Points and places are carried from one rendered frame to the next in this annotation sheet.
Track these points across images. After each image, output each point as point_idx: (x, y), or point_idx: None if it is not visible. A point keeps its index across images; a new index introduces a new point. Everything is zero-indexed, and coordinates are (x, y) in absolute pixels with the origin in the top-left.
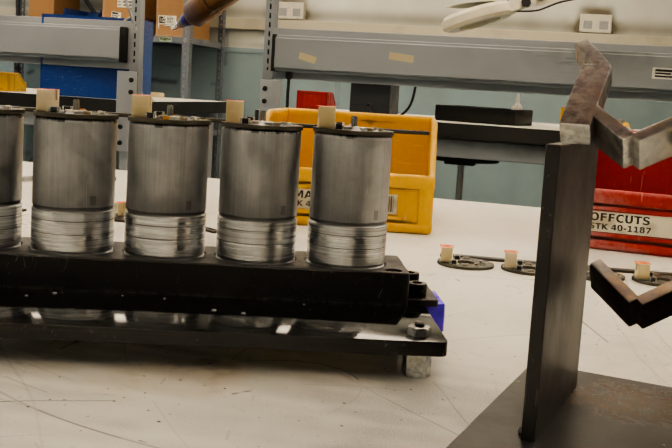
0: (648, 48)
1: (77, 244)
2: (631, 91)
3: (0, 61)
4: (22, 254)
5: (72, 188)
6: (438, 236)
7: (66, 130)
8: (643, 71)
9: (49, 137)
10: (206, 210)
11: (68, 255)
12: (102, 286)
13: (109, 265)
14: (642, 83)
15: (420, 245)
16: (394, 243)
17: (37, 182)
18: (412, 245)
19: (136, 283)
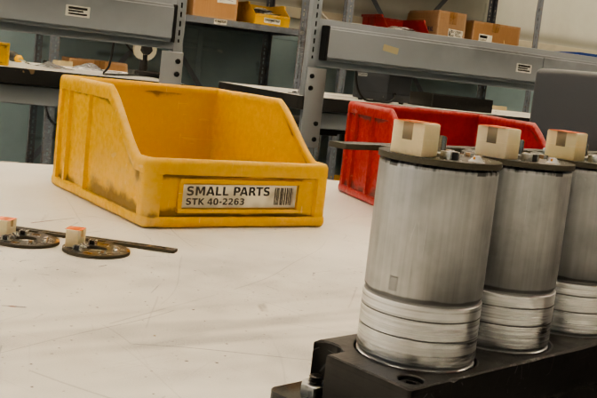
0: None
1: (548, 335)
2: (45, 27)
3: None
4: (520, 362)
5: (555, 263)
6: (331, 227)
7: (562, 187)
8: (57, 7)
9: (544, 197)
10: (50, 214)
11: (546, 352)
12: (573, 383)
13: (582, 355)
14: (56, 19)
15: (359, 242)
16: (337, 242)
17: (513, 258)
18: (354, 243)
19: (596, 371)
